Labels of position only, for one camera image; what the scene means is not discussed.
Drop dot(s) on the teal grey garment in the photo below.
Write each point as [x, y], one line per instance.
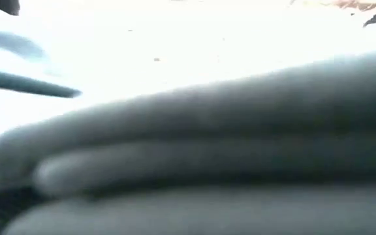
[207, 137]

